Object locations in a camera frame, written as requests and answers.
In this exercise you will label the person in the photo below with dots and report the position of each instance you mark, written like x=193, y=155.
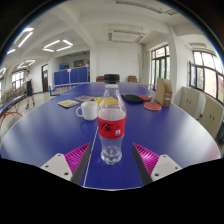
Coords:
x=29, y=87

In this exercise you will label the ceiling lights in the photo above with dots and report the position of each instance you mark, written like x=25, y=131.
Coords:
x=58, y=45

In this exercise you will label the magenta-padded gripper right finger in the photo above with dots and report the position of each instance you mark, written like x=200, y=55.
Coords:
x=148, y=159

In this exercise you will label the red table tennis paddle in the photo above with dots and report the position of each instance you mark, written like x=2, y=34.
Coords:
x=146, y=97
x=152, y=106

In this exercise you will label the black-framed window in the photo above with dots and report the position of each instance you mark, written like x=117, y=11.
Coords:
x=160, y=65
x=206, y=75

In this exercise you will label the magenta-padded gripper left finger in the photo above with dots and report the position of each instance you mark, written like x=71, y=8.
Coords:
x=76, y=158

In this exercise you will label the blue and yellow book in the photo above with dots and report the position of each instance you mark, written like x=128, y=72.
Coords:
x=68, y=103

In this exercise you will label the brown cardboard box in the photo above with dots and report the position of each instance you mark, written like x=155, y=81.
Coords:
x=163, y=92

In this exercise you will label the white mug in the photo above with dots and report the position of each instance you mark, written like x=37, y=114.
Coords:
x=89, y=110

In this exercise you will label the red-legged blue table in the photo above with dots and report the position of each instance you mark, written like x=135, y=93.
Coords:
x=10, y=105

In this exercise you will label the white low cabinet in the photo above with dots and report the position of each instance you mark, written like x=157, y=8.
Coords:
x=189, y=100
x=211, y=116

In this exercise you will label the brown chair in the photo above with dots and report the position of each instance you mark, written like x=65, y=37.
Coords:
x=100, y=79
x=132, y=79

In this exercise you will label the dark door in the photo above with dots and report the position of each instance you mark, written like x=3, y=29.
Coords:
x=45, y=78

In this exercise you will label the blue table tennis table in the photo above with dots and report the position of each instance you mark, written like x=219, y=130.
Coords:
x=63, y=87

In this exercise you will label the clear red-labelled drink bottle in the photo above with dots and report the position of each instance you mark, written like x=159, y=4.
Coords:
x=111, y=128

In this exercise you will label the ceiling air conditioner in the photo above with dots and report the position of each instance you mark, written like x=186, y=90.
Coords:
x=126, y=36

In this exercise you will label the blue partition panels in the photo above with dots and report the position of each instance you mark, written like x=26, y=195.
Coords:
x=71, y=76

